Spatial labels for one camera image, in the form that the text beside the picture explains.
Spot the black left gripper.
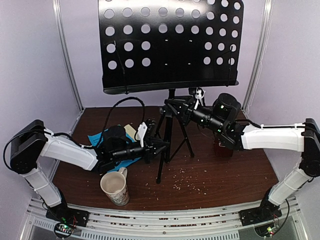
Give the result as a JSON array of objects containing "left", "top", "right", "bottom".
[{"left": 111, "top": 136, "right": 169, "bottom": 164}]

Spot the left aluminium corner post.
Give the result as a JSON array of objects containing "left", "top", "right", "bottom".
[{"left": 52, "top": 0, "right": 84, "bottom": 112}]

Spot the aluminium corner post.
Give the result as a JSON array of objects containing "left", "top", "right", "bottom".
[
  {"left": 52, "top": 0, "right": 84, "bottom": 112},
  {"left": 242, "top": 0, "right": 274, "bottom": 116}
]

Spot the blue sheet music page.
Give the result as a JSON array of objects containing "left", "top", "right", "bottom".
[{"left": 88, "top": 125, "right": 144, "bottom": 174}]

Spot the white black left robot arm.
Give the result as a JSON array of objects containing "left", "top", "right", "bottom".
[{"left": 4, "top": 119, "right": 169, "bottom": 222}]

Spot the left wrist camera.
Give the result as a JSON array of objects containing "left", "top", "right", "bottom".
[{"left": 134, "top": 118, "right": 156, "bottom": 148}]

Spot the black music stand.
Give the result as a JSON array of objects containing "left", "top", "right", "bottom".
[{"left": 97, "top": 0, "right": 245, "bottom": 185}]

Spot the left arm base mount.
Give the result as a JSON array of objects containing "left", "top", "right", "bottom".
[{"left": 45, "top": 206, "right": 90, "bottom": 239}]

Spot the red wooden metronome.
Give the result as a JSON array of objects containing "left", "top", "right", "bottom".
[{"left": 213, "top": 137, "right": 234, "bottom": 158}]

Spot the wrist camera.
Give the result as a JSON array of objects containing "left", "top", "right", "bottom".
[
  {"left": 188, "top": 87, "right": 206, "bottom": 110},
  {"left": 134, "top": 118, "right": 156, "bottom": 148}
]

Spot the white ceramic mug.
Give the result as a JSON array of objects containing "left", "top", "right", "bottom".
[{"left": 100, "top": 167, "right": 130, "bottom": 207}]

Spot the right aluminium corner post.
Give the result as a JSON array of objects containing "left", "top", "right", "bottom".
[{"left": 242, "top": 0, "right": 274, "bottom": 116}]

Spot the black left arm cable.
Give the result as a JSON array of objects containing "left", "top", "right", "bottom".
[{"left": 99, "top": 97, "right": 146, "bottom": 141}]

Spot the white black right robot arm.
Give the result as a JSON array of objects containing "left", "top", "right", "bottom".
[{"left": 164, "top": 93, "right": 320, "bottom": 221}]

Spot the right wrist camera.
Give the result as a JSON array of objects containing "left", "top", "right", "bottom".
[{"left": 188, "top": 87, "right": 206, "bottom": 110}]

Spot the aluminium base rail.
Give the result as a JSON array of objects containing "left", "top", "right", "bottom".
[{"left": 24, "top": 196, "right": 308, "bottom": 240}]

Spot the yellow sheet music page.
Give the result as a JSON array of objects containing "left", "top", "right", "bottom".
[{"left": 124, "top": 124, "right": 137, "bottom": 139}]

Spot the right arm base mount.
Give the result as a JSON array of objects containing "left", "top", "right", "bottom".
[{"left": 239, "top": 206, "right": 282, "bottom": 238}]

